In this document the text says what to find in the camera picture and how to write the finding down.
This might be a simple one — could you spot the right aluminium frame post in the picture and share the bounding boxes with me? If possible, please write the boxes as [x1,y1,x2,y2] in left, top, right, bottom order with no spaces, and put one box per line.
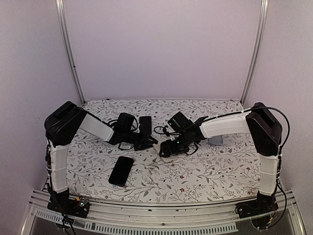
[240,0,269,106]

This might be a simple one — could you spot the black phone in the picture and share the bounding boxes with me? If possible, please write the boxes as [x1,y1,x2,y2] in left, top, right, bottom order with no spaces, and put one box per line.
[109,156,134,187]
[139,116,152,136]

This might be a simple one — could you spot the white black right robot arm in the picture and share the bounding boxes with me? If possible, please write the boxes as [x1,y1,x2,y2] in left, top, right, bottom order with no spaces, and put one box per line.
[154,102,287,213]

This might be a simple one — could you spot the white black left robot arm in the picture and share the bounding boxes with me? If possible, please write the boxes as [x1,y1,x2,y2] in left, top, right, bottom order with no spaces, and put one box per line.
[44,101,158,212]

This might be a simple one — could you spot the front aluminium rail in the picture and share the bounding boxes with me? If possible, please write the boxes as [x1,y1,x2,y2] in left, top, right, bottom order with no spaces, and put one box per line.
[21,190,308,235]

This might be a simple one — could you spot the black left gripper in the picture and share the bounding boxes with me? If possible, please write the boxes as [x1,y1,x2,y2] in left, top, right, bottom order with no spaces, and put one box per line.
[123,128,158,151]

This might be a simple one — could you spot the left aluminium frame post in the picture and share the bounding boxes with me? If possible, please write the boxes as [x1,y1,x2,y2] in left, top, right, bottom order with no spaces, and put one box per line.
[55,0,86,104]

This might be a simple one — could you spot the left arm base with board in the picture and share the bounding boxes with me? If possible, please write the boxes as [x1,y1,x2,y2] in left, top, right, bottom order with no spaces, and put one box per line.
[47,197,90,218]

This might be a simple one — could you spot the aluminium frame post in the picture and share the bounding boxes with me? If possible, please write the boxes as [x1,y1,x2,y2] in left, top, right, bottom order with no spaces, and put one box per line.
[240,0,269,106]
[55,0,86,104]

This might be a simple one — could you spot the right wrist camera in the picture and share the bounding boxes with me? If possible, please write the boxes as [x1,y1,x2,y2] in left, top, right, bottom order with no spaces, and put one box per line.
[167,112,193,133]

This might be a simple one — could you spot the beige phone case with ring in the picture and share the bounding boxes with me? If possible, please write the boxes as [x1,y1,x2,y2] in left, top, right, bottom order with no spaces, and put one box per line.
[153,143,179,163]

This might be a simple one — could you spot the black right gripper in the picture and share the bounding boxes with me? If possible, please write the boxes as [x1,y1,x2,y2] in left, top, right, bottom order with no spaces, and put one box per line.
[160,132,191,158]

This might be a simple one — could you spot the right arm base with board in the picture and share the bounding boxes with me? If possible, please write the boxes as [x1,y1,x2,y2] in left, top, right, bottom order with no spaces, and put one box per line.
[235,193,278,230]

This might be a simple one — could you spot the black phone lying on table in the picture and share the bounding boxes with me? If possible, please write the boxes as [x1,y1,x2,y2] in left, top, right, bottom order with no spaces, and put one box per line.
[109,156,134,187]

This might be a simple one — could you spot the light blue phone case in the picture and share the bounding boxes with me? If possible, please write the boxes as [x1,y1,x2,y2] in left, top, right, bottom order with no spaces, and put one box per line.
[209,135,223,146]

